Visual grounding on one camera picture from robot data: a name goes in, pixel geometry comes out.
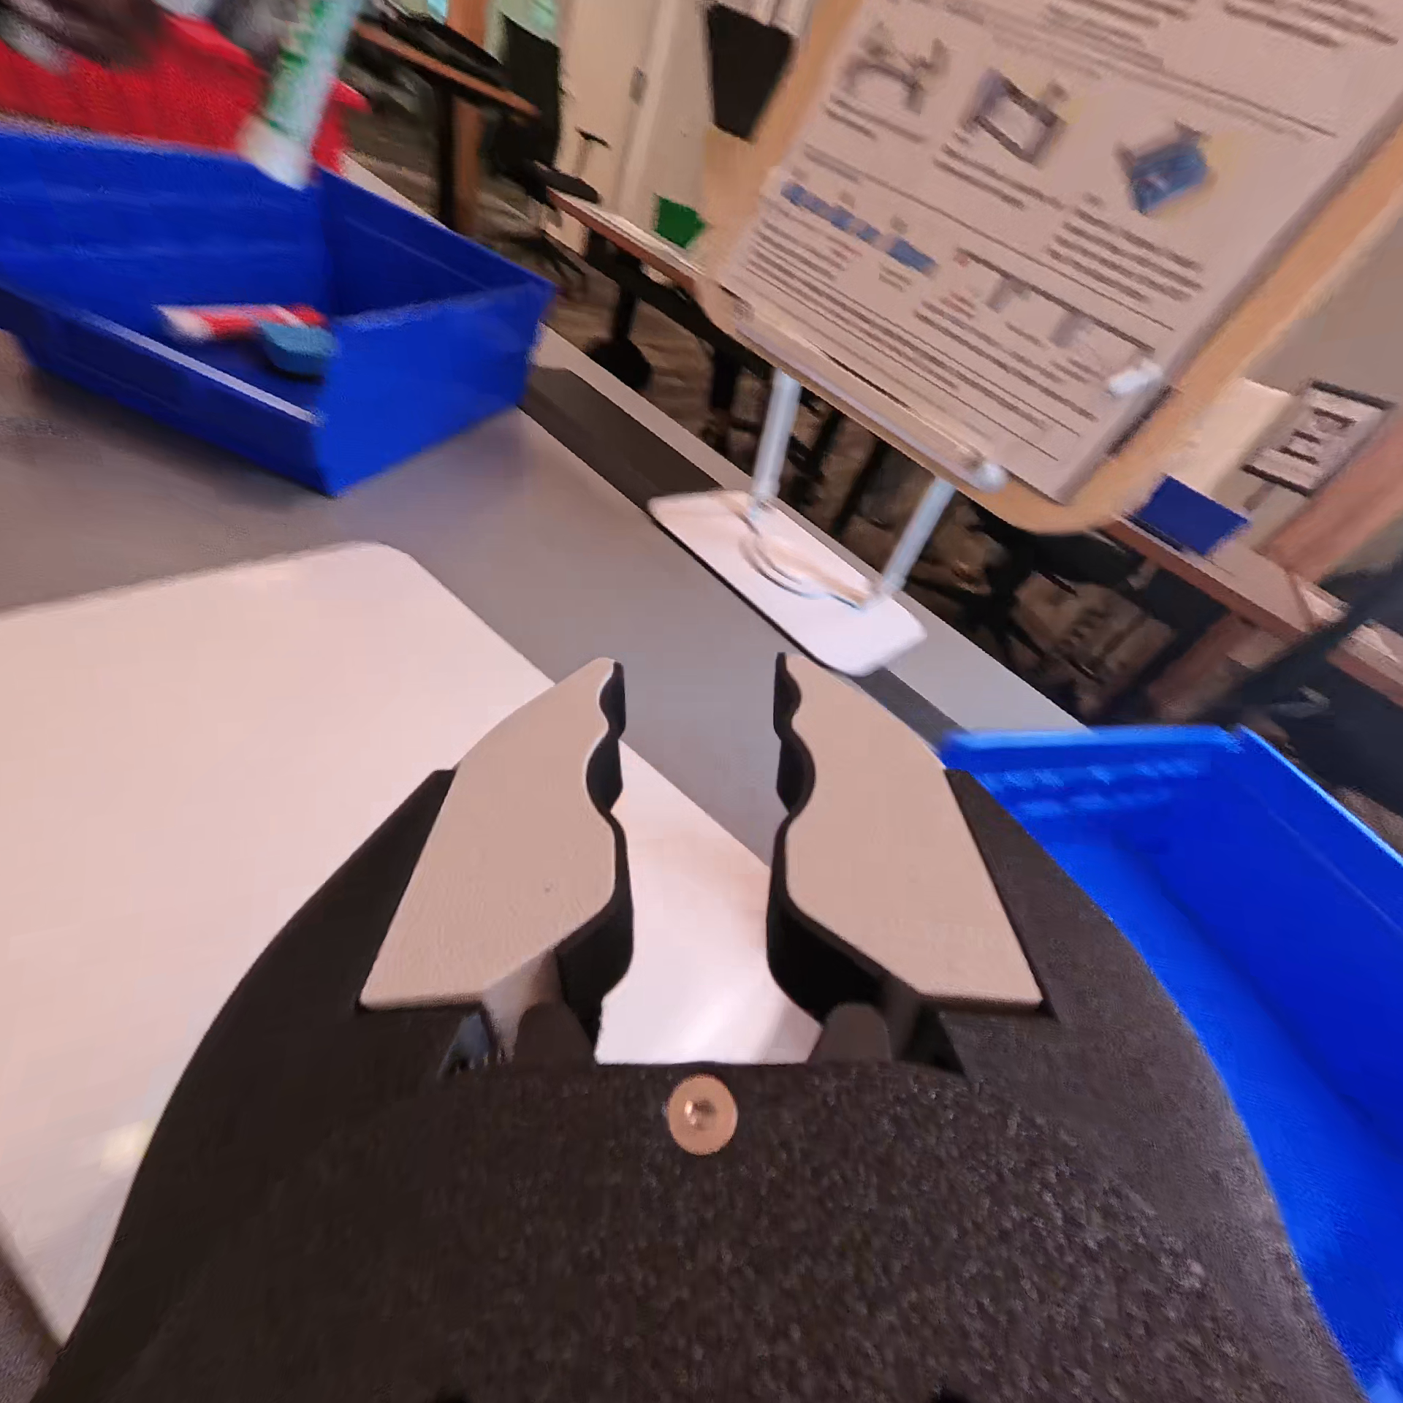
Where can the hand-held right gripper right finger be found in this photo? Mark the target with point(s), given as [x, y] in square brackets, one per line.
[910, 877]

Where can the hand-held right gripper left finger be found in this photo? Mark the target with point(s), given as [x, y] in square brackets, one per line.
[493, 877]

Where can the white whiteboard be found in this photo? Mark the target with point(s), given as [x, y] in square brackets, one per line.
[219, 833]

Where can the blue plastic bin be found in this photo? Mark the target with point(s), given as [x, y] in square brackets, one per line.
[1294, 944]
[418, 372]

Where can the blue whiteboard eraser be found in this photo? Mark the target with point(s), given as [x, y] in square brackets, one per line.
[292, 351]

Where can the red dry-erase marker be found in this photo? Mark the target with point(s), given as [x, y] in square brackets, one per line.
[219, 322]

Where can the green dry-erase marker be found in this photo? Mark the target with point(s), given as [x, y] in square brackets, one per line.
[307, 77]

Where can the printed instruction sheet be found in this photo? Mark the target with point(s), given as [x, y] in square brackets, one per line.
[1052, 175]

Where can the black office chair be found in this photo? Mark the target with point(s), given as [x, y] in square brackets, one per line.
[538, 110]

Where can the wooden desk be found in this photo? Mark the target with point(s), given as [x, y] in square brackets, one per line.
[439, 67]

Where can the red plastic bin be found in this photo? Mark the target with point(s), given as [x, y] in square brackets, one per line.
[110, 98]

